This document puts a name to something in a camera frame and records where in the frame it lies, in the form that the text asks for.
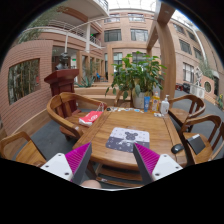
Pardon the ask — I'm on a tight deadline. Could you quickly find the black notebook on chair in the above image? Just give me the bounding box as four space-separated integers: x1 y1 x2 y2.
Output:
187 134 205 154

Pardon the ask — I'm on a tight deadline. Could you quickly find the wooden armchair left front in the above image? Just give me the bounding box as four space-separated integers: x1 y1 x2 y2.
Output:
0 131 46 167

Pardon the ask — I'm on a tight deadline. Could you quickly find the dark wooden podium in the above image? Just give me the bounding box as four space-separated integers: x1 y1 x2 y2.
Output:
43 68 80 113

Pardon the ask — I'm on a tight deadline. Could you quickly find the blue tube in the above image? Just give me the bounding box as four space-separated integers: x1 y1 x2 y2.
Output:
144 96 150 112

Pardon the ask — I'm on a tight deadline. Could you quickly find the grey bear mouse pad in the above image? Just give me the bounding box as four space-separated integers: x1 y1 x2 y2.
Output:
106 127 150 153

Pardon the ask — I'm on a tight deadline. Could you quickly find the wooden armchair left rear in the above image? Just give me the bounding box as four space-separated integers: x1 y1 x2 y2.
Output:
47 92 107 140

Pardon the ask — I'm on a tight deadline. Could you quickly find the yellow bottle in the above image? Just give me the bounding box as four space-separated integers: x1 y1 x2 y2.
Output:
152 91 160 112

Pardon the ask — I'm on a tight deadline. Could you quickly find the wooden armchair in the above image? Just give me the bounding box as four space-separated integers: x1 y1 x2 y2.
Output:
0 131 46 167
168 94 206 127
180 114 224 165
47 92 107 140

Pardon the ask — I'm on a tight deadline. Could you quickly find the wooden armchair right rear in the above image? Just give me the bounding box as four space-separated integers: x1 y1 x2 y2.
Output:
168 94 206 127

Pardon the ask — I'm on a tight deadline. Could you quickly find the red white bag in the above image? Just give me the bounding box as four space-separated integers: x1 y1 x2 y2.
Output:
79 111 102 127

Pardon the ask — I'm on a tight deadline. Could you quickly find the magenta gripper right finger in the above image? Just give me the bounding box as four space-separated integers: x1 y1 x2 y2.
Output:
132 142 184 184

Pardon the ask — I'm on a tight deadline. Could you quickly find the white pump bottle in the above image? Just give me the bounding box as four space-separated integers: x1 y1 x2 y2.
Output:
160 97 169 115

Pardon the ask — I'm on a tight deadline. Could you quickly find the wooden chair behind table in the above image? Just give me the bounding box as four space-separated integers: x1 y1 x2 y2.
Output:
114 90 132 108

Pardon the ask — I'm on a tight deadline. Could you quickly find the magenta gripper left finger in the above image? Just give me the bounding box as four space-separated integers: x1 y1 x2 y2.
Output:
40 142 93 186

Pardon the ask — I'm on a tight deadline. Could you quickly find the wooden armchair right front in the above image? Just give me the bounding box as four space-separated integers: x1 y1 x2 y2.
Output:
180 114 224 165

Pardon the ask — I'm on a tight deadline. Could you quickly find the green potted plant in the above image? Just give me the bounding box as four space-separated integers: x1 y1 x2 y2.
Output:
106 54 165 109

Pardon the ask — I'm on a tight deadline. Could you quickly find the wooden pillar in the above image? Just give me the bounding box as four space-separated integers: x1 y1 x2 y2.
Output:
146 0 176 99

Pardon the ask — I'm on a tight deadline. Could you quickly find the black computer mouse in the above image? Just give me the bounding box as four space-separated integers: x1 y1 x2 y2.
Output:
171 144 184 154

